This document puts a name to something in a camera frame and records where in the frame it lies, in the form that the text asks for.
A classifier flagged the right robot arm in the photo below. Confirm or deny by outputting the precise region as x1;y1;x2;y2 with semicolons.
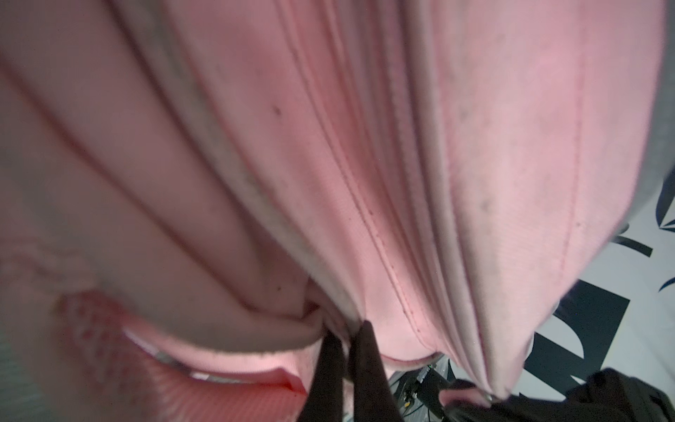
439;369;674;422

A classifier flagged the pink student backpack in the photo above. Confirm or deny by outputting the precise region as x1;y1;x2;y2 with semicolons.
1;1;674;421

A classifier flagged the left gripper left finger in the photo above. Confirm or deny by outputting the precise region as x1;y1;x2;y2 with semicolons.
297;332;346;422

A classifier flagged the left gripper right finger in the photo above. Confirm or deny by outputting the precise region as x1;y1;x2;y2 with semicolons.
348;321;404;422

